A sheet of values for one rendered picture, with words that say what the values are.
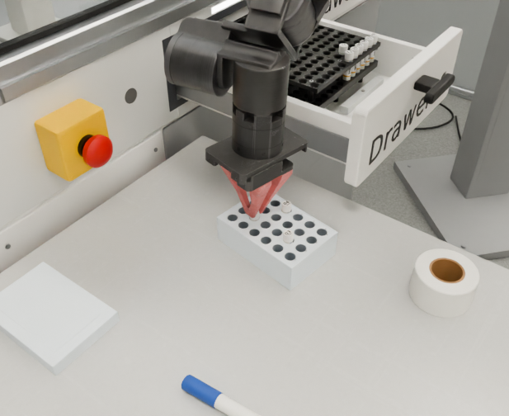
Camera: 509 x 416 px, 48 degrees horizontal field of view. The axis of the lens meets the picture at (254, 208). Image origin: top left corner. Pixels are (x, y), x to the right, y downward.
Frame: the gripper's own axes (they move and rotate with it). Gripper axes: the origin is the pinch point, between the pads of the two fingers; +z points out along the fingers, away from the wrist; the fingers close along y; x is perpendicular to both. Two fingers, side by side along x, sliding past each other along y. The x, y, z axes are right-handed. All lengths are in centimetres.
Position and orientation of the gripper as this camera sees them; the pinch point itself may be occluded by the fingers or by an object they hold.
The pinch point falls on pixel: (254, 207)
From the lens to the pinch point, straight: 69.5
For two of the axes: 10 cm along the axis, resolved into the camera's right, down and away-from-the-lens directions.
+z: -0.4, 7.6, 6.4
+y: -7.3, 4.2, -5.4
